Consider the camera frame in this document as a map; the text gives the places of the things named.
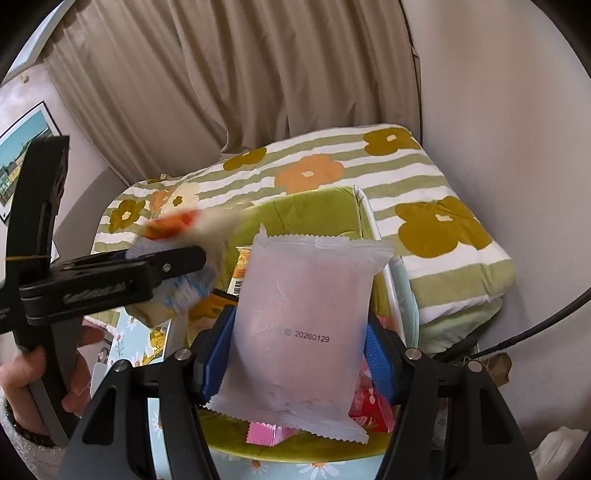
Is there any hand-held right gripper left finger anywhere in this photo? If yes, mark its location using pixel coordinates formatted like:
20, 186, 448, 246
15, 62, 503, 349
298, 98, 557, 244
55, 305, 241, 480

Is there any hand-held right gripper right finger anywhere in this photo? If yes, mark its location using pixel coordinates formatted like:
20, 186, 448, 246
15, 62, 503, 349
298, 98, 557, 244
365, 314, 539, 480

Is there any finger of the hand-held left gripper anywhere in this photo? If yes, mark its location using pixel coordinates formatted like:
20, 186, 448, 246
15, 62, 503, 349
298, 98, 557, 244
139, 246, 207, 289

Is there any white printed snack packet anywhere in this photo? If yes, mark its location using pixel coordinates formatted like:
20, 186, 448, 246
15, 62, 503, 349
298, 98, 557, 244
127, 208, 252, 324

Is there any golden yellow snack packet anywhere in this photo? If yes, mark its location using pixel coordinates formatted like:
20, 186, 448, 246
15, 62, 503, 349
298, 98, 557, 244
189, 247, 252, 333

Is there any large pink snack packet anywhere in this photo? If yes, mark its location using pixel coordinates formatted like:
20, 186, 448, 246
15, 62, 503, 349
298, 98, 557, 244
203, 224, 395, 444

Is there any magenta white snack packet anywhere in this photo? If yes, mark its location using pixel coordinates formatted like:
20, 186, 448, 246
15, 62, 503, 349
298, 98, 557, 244
247, 420, 301, 446

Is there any green cardboard box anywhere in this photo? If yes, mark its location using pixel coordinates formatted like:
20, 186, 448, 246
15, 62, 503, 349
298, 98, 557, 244
185, 185, 421, 462

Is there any person's left forearm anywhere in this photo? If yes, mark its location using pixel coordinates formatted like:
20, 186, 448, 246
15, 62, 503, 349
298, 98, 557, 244
0, 401, 65, 480

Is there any person's left hand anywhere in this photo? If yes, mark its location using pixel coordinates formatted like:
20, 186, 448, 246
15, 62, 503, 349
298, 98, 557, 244
0, 327, 105, 435

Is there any red white snack packet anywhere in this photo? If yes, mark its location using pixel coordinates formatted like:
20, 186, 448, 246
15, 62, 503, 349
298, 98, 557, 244
348, 360, 398, 432

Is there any yellow orange pastry packet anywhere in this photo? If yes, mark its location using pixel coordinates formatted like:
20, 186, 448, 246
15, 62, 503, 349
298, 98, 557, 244
139, 323, 174, 365

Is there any brown object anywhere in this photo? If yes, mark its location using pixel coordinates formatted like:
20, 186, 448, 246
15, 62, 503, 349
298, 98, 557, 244
480, 353, 513, 386

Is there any daisy print table cover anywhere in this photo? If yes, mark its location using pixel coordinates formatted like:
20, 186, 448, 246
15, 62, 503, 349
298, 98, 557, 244
92, 258, 444, 480

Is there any striped floral blanket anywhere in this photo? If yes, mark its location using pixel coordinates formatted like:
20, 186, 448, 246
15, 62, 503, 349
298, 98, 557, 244
90, 124, 517, 356

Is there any beige curtain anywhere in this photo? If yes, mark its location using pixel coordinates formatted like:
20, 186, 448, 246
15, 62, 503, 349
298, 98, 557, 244
44, 0, 423, 185

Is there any white plastic bag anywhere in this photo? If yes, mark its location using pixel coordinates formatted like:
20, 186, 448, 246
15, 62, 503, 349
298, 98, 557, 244
538, 427, 589, 480

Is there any framed wall picture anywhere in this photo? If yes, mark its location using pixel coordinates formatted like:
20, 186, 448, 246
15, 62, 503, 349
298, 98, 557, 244
0, 102, 63, 224

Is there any black cable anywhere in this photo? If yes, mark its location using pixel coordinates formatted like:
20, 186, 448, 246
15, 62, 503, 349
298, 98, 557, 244
434, 288, 591, 363

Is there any white window frame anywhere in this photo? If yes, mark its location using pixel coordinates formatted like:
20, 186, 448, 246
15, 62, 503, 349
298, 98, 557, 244
0, 0, 93, 84

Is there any dark bead bracelet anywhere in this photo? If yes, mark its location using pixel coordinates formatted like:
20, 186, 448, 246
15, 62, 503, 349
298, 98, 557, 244
4, 406, 56, 448

